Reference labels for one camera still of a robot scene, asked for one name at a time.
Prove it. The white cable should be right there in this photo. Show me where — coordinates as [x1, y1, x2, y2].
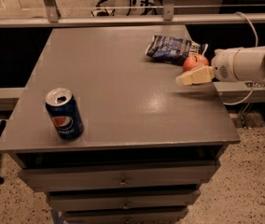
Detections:
[222, 11, 259, 106]

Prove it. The red orange apple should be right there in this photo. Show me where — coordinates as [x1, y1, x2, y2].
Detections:
[183, 54, 209, 72]

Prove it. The blue pepsi can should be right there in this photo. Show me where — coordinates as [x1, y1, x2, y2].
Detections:
[45, 88, 84, 140]

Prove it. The grey drawer cabinet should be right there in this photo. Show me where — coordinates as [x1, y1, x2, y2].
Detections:
[0, 24, 242, 224]

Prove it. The grey drawer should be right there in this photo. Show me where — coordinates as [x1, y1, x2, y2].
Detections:
[48, 189, 201, 211]
[19, 161, 220, 192]
[64, 206, 188, 224]

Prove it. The black office chair base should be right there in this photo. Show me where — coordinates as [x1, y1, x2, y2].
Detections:
[91, 0, 157, 17]

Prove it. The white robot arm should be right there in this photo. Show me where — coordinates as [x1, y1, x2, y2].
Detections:
[175, 46, 265, 85]

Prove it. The bottom grey drawer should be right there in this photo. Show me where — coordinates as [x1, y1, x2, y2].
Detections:
[64, 206, 188, 224]

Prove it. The grey metal railing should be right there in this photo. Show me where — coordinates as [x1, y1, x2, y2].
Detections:
[0, 0, 265, 28]

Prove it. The middle grey drawer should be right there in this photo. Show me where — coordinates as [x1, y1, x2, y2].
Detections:
[48, 189, 201, 211]

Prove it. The blue chip bag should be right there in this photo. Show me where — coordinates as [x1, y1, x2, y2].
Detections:
[146, 35, 208, 65]

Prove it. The top grey drawer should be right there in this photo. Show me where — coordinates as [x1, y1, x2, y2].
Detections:
[19, 161, 220, 192]

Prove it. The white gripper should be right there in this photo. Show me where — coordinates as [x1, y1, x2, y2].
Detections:
[175, 49, 237, 85]

